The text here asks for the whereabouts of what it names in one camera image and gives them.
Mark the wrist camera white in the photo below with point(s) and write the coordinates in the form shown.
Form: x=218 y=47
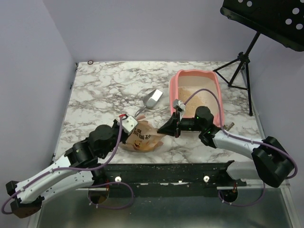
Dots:
x=179 y=108
x=129 y=123

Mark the black table front rail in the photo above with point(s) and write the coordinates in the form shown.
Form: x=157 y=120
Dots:
x=152 y=180

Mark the silver metal scoop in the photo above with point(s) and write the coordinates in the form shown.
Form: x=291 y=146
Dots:
x=150 y=101

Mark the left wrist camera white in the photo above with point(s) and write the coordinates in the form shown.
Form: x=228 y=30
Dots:
x=129 y=123

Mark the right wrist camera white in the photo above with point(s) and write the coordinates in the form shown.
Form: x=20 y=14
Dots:
x=179 y=108

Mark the black music stand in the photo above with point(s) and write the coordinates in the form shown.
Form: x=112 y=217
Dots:
x=280 y=20

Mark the pink litter box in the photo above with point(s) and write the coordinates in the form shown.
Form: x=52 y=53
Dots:
x=205 y=80

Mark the litter granules pile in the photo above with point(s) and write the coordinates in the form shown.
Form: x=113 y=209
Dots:
x=203 y=98

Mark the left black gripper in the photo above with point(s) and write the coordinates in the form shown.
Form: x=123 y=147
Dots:
x=116 y=125

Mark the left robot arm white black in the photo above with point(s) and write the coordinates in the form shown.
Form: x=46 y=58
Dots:
x=81 y=166

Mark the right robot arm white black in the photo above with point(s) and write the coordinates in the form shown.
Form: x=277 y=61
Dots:
x=268 y=162

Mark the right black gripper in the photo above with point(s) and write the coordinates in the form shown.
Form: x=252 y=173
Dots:
x=177 y=126

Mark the orange cat litter bag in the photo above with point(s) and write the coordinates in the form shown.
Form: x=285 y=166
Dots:
x=144 y=138

